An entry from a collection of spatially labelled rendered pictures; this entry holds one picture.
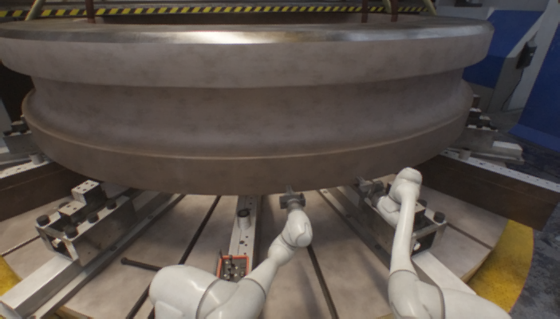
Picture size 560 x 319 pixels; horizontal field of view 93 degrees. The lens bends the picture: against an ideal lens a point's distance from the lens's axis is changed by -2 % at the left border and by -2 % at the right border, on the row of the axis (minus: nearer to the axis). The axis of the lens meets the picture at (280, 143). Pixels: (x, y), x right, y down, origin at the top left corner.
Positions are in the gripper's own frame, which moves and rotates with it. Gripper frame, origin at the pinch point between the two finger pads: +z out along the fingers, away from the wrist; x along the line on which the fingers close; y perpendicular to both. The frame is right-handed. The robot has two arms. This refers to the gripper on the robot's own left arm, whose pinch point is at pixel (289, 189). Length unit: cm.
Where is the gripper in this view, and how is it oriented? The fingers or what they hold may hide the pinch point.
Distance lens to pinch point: 152.4
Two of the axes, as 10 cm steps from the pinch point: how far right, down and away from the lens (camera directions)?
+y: 0.0, -8.9, -4.6
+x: -9.9, 0.6, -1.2
